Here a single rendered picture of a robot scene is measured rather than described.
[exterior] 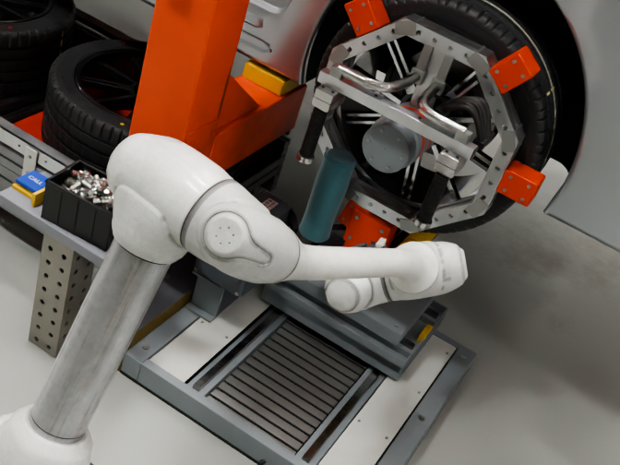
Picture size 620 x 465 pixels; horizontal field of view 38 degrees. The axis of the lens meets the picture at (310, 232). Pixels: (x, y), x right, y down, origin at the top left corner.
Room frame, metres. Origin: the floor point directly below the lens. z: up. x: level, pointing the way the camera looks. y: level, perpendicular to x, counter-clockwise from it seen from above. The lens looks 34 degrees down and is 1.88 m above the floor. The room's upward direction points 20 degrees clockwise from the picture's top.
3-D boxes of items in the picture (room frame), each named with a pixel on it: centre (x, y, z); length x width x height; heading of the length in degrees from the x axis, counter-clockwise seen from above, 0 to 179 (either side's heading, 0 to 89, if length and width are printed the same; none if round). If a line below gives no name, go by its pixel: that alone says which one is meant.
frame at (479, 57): (2.18, -0.16, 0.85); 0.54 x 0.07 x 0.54; 72
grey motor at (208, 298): (2.24, 0.14, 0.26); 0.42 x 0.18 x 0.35; 162
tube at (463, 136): (2.03, -0.22, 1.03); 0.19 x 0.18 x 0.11; 162
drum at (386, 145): (2.11, -0.14, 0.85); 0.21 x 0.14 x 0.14; 162
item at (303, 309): (2.34, -0.22, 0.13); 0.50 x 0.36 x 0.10; 72
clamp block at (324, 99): (2.04, 0.07, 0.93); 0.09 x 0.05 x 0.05; 162
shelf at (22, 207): (1.86, 0.56, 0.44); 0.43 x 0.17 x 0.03; 72
